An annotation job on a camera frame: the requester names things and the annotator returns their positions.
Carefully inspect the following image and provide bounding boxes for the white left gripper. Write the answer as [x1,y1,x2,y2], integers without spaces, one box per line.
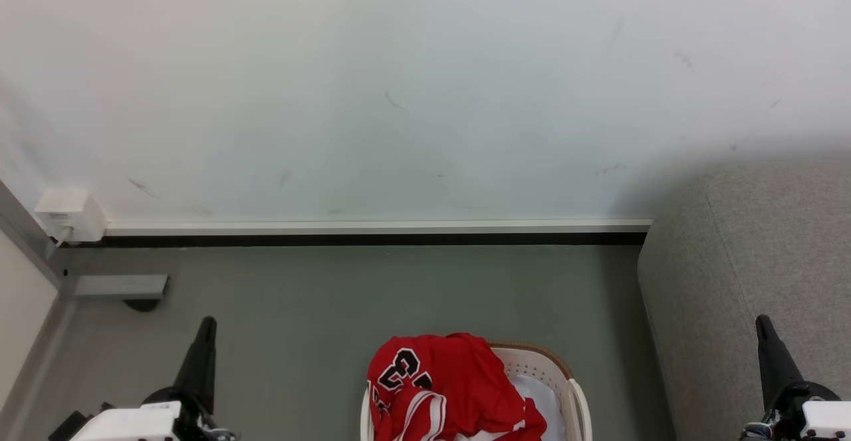
[50,317,235,441]

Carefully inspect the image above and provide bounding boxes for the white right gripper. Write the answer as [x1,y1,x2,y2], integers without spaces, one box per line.
[741,315,851,441]

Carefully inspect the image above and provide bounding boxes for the red shorts white stripes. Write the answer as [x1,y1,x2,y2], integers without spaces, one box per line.
[389,389,548,441]

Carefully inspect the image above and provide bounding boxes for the red basketball jersey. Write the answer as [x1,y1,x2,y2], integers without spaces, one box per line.
[367,333,527,441]

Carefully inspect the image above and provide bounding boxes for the cream plastic laundry basket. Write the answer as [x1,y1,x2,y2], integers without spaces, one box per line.
[360,343,592,441]

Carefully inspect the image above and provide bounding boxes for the white and black baseboard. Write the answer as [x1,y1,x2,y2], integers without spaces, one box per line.
[66,219,654,249]

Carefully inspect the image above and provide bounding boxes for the white garment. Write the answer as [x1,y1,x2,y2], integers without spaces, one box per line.
[511,374,567,441]

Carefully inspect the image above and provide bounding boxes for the grey metal floor bracket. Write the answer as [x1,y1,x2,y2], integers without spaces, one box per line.
[72,274,170,299]

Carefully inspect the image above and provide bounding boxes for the white wall socket box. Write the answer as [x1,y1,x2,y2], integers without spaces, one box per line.
[35,190,108,243]

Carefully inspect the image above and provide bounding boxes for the grey metal door frame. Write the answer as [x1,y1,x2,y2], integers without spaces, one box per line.
[0,180,75,422]

